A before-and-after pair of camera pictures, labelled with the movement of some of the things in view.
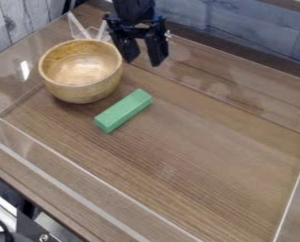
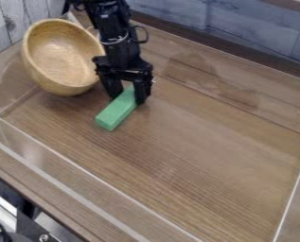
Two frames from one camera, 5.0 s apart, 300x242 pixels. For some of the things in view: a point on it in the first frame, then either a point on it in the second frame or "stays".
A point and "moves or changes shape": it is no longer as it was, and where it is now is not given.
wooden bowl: (80, 70) moves or changes shape
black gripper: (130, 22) to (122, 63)
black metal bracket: (36, 227) stays
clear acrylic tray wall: (187, 152) stays
